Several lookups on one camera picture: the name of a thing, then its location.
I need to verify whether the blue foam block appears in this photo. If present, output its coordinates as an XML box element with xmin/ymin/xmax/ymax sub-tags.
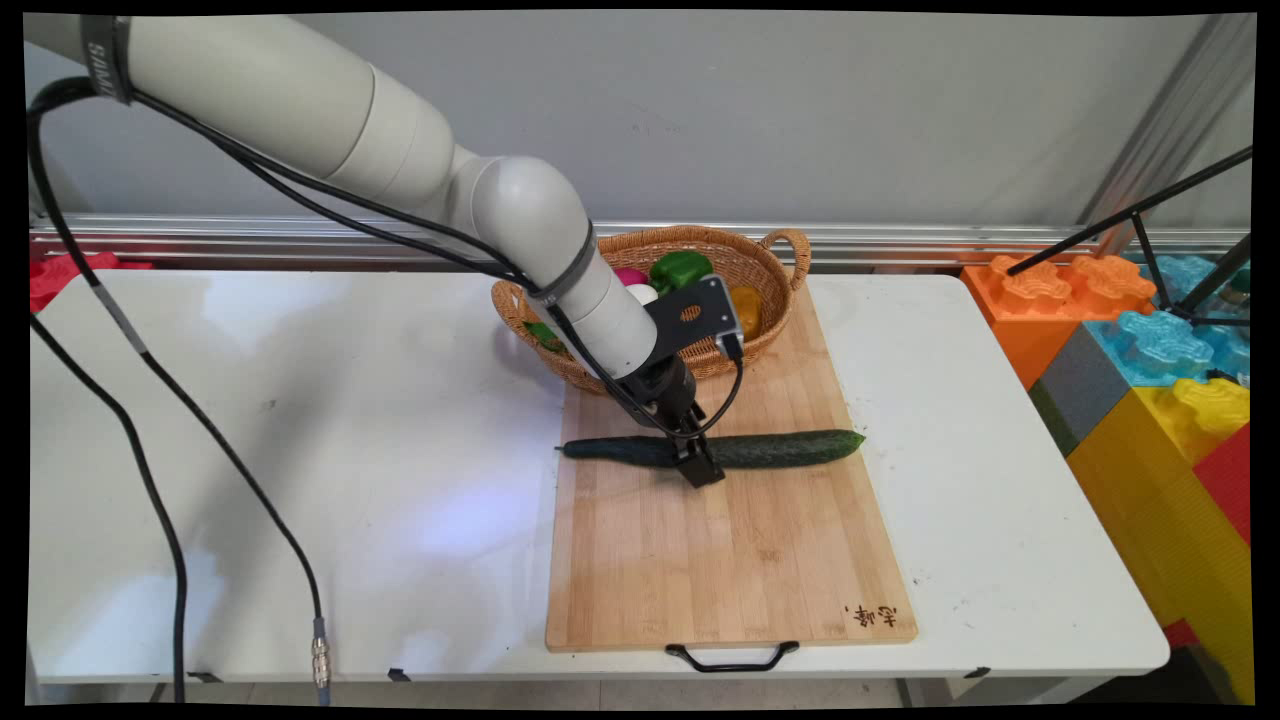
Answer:
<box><xmin>1084</xmin><ymin>254</ymin><xmax>1253</xmax><ymax>389</ymax></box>

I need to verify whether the green bell pepper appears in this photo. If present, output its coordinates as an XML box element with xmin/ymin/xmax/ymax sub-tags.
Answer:
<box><xmin>649</xmin><ymin>250</ymin><xmax>715</xmax><ymax>297</ymax></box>

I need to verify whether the thick black hanging cable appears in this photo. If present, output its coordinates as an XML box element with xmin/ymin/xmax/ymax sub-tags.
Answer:
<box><xmin>28</xmin><ymin>314</ymin><xmax>191</xmax><ymax>705</ymax></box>

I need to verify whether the orange yellow bell pepper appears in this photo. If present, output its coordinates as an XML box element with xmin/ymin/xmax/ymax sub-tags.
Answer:
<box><xmin>727</xmin><ymin>285</ymin><xmax>764</xmax><ymax>342</ymax></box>

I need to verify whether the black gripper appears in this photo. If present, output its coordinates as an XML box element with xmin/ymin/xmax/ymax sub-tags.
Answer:
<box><xmin>622</xmin><ymin>354</ymin><xmax>727</xmax><ymax>490</ymax></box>

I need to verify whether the long dark green cucumber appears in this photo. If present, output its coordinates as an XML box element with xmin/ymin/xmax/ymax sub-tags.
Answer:
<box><xmin>555</xmin><ymin>428</ymin><xmax>868</xmax><ymax>471</ymax></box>

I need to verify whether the plain grey strap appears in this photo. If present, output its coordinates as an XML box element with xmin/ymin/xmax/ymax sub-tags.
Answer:
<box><xmin>524</xmin><ymin>222</ymin><xmax>598</xmax><ymax>309</ymax></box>

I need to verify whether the small green leafy vegetable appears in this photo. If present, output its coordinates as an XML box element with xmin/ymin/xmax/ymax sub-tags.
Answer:
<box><xmin>523</xmin><ymin>319</ymin><xmax>572</xmax><ymax>358</ymax></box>

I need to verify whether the black cable with metal connector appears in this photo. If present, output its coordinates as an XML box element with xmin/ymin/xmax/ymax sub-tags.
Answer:
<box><xmin>27</xmin><ymin>76</ymin><xmax>333</xmax><ymax>693</ymax></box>

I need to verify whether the red foam block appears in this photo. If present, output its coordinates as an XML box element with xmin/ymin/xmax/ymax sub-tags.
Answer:
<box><xmin>1192</xmin><ymin>424</ymin><xmax>1253</xmax><ymax>547</ymax></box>

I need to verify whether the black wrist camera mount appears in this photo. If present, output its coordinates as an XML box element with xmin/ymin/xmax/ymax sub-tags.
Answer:
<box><xmin>644</xmin><ymin>274</ymin><xmax>747</xmax><ymax>364</ymax></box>

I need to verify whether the grey strap with print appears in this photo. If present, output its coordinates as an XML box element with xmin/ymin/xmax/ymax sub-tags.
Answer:
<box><xmin>79</xmin><ymin>14</ymin><xmax>137</xmax><ymax>107</ymax></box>

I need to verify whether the bamboo cutting board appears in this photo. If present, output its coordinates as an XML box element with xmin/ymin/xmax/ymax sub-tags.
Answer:
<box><xmin>545</xmin><ymin>280</ymin><xmax>920</xmax><ymax>654</ymax></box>

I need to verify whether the orange foam block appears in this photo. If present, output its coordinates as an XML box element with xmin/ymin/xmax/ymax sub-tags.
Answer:
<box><xmin>961</xmin><ymin>253</ymin><xmax>1159</xmax><ymax>392</ymax></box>

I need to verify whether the grey foam block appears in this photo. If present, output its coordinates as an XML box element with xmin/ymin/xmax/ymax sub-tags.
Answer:
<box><xmin>1028</xmin><ymin>323</ymin><xmax>1133</xmax><ymax>458</ymax></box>

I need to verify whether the woven wicker basket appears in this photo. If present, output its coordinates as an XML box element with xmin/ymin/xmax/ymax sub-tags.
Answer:
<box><xmin>491</xmin><ymin>225</ymin><xmax>812</xmax><ymax>394</ymax></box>

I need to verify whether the horizontal aluminium rail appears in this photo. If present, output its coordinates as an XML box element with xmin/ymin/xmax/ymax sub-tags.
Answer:
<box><xmin>30</xmin><ymin>213</ymin><xmax>1253</xmax><ymax>273</ymax></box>

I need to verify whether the black tripod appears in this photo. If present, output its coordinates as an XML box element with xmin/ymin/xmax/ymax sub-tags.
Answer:
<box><xmin>1006</xmin><ymin>146</ymin><xmax>1254</xmax><ymax>329</ymax></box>

